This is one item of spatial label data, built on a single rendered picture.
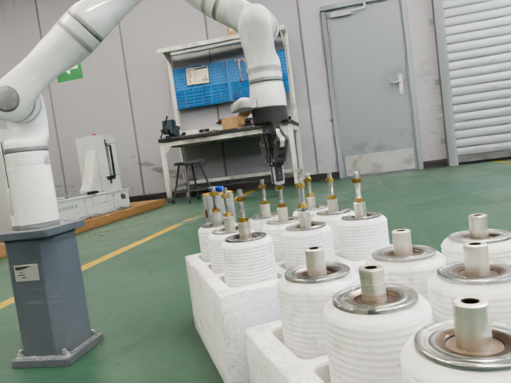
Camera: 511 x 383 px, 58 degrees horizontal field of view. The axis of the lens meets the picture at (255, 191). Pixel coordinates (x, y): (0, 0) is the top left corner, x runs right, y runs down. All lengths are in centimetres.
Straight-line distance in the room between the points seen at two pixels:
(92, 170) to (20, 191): 336
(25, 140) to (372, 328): 89
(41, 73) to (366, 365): 91
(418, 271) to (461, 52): 550
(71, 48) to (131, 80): 551
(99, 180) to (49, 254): 344
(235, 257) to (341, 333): 41
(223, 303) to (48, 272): 47
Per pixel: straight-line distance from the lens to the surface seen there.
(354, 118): 584
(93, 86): 687
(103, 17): 111
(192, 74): 611
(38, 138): 113
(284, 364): 50
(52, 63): 110
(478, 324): 33
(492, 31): 610
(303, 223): 86
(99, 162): 453
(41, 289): 111
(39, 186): 112
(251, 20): 95
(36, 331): 115
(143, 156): 648
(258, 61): 95
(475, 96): 596
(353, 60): 592
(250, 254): 79
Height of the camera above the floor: 39
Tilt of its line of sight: 4 degrees down
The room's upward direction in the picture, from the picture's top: 7 degrees counter-clockwise
